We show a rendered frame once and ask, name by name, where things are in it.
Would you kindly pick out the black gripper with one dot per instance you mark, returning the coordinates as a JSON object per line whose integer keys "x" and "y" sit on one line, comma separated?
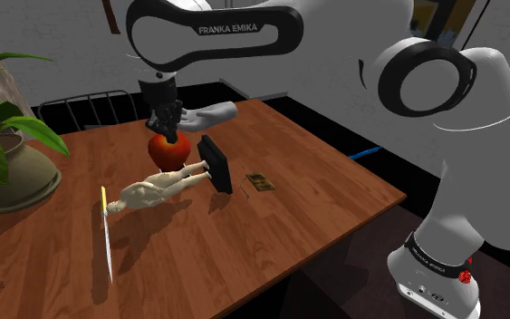
{"x": 159, "y": 93}

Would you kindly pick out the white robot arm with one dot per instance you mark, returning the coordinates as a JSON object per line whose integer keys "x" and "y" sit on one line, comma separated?
{"x": 480, "y": 176}

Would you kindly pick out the grey hand sculpture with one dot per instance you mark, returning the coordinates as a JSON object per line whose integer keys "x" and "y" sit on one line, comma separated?
{"x": 212, "y": 115}

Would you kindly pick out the red apple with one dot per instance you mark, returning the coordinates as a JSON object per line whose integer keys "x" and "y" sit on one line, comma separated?
{"x": 168, "y": 153}

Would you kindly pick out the black metal chair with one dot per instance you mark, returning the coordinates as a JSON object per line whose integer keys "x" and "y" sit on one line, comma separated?
{"x": 87, "y": 106}

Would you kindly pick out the beige human figure black base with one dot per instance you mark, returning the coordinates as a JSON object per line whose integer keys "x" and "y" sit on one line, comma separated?
{"x": 146, "y": 193}

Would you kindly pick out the wooden mousetrap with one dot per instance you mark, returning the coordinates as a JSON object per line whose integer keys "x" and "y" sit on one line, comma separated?
{"x": 260, "y": 181}

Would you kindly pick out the green plant in olive pot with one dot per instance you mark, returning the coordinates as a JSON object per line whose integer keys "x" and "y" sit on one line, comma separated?
{"x": 11, "y": 176}

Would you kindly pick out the brown wooden table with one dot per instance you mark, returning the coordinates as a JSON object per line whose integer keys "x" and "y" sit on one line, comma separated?
{"x": 290, "y": 207}

